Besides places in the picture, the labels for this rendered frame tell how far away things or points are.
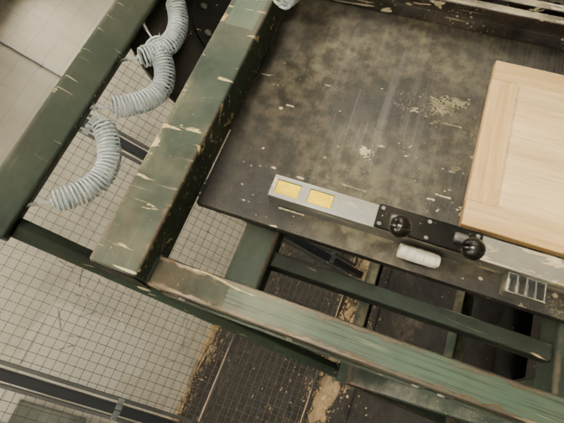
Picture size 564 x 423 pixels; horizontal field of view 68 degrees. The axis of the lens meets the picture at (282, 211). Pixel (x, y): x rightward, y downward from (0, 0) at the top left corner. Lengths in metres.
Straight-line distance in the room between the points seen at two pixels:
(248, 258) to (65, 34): 5.26
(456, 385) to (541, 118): 0.61
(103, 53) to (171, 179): 0.64
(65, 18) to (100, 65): 4.69
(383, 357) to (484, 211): 0.37
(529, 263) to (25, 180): 1.16
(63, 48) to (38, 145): 4.65
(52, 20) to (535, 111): 5.53
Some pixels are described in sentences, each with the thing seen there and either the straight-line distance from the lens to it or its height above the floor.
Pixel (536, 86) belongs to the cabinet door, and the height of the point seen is 1.28.
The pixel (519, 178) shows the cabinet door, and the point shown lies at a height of 1.28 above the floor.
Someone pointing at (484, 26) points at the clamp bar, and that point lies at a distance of 1.22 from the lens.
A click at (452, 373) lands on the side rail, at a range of 0.80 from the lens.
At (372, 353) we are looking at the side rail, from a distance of 0.77.
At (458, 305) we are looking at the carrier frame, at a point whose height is 0.18.
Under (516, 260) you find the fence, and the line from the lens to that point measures 0.89.
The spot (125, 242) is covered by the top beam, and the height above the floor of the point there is 1.88.
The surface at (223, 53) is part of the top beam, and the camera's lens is 1.00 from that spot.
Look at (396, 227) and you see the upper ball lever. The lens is 0.71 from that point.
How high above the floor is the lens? 1.96
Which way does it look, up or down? 22 degrees down
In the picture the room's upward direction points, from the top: 60 degrees counter-clockwise
